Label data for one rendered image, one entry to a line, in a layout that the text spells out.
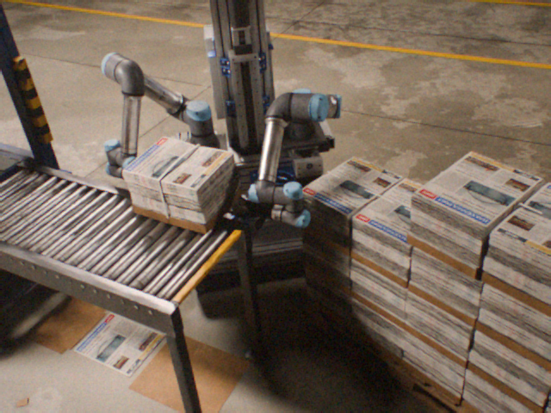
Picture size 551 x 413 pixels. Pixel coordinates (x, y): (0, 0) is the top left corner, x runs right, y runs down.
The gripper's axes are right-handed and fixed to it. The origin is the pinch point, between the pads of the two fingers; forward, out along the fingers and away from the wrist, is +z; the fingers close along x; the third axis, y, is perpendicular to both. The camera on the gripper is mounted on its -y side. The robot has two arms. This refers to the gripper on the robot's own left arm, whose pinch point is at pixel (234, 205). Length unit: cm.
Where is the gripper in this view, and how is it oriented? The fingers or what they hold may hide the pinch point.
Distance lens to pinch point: 251.2
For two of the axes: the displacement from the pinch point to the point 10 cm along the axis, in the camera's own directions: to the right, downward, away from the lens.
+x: -4.6, 5.5, -6.9
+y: -0.7, -8.0, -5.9
